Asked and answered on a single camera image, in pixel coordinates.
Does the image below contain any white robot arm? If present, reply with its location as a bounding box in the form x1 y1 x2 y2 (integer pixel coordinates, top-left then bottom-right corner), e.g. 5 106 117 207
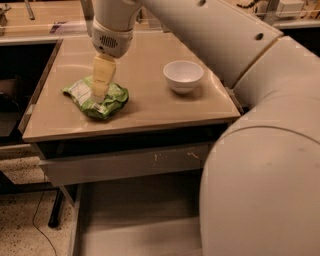
93 0 320 256

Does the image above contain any black table leg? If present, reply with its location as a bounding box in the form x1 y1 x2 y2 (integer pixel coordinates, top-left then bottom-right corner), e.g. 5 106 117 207
48 190 64 228

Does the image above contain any green rice chip bag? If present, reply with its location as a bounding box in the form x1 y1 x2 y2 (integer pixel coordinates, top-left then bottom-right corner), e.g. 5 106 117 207
62 76 129 120

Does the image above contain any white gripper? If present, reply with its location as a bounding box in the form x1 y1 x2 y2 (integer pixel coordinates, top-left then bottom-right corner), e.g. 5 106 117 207
91 16 134 103

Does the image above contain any white device on bench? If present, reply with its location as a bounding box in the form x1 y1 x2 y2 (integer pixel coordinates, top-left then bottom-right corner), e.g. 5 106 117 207
276 0 304 18

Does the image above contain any black floor cable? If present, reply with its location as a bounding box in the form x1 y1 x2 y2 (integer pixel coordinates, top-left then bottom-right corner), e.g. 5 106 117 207
31 173 58 256

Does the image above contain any metal post left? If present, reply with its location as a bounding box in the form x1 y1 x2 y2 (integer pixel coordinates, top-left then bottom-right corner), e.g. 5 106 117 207
80 0 94 36

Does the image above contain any grey top drawer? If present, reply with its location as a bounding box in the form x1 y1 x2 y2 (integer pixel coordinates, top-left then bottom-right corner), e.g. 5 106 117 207
40 142 212 186

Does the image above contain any white bowl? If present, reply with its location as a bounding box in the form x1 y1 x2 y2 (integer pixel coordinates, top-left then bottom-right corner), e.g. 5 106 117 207
163 60 204 94

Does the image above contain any open middle drawer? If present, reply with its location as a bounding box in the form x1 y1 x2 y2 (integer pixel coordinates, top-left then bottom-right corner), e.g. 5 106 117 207
68 170 203 256

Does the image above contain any grey drawer cabinet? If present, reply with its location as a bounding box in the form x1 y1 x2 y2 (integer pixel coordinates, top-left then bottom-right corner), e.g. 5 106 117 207
17 30 243 188

